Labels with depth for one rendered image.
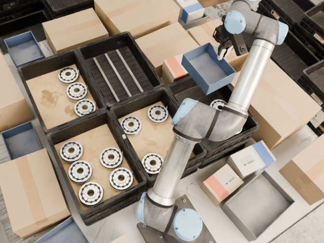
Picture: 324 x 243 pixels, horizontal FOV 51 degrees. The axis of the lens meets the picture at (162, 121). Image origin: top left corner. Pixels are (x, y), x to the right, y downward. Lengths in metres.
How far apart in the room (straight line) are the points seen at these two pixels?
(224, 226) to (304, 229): 1.04
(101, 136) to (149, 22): 0.73
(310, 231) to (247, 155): 1.06
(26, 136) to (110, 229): 0.63
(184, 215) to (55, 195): 0.55
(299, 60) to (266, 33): 1.54
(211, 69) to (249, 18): 0.39
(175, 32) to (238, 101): 0.88
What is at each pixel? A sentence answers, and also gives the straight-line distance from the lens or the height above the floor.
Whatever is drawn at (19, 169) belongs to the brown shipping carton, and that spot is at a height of 0.86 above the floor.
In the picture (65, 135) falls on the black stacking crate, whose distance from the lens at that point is 1.59.
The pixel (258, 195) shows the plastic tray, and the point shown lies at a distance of 1.70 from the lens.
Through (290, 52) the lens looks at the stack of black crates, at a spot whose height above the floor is 0.38.
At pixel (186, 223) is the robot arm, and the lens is 1.34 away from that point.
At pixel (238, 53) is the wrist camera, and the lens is 1.43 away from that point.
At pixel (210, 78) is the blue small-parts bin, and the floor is 1.07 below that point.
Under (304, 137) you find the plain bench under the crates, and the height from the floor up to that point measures 0.70.
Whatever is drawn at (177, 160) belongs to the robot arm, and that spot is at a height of 1.12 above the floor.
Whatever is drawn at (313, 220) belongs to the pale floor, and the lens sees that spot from 2.66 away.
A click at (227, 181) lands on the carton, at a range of 1.65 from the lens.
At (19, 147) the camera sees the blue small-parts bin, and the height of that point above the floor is 0.70.
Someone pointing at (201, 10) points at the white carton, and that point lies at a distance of 2.25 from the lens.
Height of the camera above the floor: 2.27
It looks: 60 degrees down
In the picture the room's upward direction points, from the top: 11 degrees clockwise
